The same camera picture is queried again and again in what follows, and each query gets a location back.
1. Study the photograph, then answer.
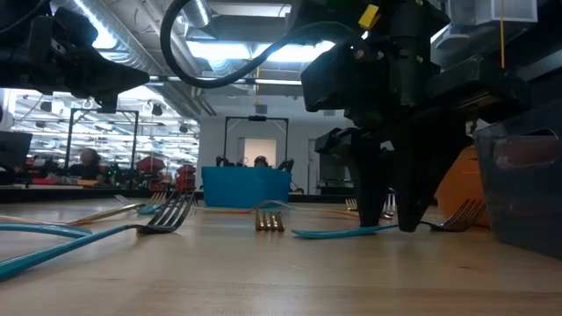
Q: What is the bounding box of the long linear ceiling light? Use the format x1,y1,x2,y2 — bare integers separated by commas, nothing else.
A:
147,74,304,89

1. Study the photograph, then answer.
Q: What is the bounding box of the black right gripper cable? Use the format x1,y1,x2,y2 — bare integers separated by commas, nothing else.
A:
159,0,368,90

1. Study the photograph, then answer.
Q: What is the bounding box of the black monitor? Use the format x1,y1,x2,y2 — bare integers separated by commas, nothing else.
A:
0,130,34,170

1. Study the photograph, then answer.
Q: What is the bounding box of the orange plastic bin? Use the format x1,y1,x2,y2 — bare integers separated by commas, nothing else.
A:
434,147,492,228

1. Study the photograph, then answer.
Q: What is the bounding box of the blue plastic bin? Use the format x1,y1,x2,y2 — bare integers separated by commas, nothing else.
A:
200,165,293,209

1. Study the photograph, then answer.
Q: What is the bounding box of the grey plastic bin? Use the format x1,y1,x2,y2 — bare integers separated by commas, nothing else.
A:
473,98,562,260

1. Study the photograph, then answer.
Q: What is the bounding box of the black background rig frame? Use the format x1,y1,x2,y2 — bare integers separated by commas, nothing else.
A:
223,115,290,169
65,108,141,176

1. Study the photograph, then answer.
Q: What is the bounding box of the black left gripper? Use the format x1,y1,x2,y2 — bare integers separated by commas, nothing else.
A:
0,6,150,98

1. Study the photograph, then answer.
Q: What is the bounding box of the black shelf cabinet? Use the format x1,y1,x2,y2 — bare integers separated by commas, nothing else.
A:
319,151,357,195

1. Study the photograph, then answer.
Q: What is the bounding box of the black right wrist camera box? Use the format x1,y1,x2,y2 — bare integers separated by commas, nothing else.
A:
313,126,359,155

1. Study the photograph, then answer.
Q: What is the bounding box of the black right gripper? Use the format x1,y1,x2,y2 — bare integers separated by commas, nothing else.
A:
302,0,471,233

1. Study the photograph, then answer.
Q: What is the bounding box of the red bin stack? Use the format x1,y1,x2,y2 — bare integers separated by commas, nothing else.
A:
135,155,167,190
175,163,198,192

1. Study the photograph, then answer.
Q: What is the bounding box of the black metal rig frame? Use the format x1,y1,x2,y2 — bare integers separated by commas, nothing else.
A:
0,187,357,205

